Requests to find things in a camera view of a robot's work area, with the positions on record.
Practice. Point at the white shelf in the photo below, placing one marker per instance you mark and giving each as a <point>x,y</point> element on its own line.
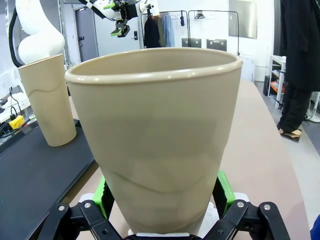
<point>281,60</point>

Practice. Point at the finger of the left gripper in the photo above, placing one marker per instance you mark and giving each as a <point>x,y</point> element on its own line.
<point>125,31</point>
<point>115,32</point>

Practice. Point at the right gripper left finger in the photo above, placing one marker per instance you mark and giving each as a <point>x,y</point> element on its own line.
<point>100,197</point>

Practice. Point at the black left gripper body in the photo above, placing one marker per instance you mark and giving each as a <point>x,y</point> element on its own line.
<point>130,10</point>

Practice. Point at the metal wall panel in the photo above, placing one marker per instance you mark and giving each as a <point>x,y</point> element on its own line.
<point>243,20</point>

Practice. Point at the black door lock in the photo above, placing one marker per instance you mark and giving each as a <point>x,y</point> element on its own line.
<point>135,35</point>

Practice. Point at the yellow box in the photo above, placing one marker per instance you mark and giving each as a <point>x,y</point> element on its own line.
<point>16,122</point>

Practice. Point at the orange item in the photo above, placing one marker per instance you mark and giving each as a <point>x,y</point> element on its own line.
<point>275,87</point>

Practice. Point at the hanging black jacket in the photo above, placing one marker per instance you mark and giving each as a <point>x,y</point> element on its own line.
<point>151,32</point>

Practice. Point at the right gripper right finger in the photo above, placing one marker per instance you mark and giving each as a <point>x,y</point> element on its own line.
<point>228,195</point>

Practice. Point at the beige tall cup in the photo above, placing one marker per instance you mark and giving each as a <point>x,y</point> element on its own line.
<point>50,105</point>
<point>155,125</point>

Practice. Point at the white cabinet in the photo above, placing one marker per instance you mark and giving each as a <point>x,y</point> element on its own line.
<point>248,67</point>

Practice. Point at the small dark hanging item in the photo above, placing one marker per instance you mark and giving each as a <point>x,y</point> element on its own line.
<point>182,21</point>

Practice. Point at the black wall box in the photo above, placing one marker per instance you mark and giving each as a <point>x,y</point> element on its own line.
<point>216,45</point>
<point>191,42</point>

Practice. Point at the black clothes rack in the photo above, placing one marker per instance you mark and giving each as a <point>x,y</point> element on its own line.
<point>238,32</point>
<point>187,27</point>

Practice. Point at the hanging blue shirt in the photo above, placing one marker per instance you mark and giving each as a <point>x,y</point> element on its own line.
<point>168,31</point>

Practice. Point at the person in black coat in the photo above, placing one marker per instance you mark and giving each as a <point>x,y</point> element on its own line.
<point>300,50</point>

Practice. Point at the person in blue shirt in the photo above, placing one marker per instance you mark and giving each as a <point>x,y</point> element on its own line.
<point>316,230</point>

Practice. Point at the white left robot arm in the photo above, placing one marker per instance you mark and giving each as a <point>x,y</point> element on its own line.
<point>40,42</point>

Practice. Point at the grey door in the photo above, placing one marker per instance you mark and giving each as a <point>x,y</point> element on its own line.
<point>86,32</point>

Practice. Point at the white scalloped paper coaster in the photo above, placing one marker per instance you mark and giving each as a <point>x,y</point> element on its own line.
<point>208,222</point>

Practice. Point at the black plastic tray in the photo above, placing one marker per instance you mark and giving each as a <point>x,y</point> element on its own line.
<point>32,175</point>

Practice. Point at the hanging olive garment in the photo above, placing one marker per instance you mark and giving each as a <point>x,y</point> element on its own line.
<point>161,32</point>

